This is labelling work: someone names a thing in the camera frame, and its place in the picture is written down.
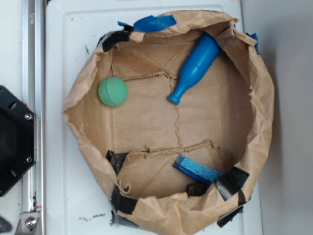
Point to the aluminium rail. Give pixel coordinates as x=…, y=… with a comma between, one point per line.
x=33, y=218

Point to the white tray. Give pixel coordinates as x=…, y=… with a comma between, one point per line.
x=75, y=204

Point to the blue sponge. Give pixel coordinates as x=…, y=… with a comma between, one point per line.
x=195, y=170

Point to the brown paper bag bin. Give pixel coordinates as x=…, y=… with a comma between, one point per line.
x=223, y=123

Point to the green foam ball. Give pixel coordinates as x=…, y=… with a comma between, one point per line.
x=112, y=91

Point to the dark brown lump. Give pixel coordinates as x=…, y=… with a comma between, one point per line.
x=196, y=189

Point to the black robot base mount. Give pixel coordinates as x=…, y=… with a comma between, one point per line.
x=17, y=140

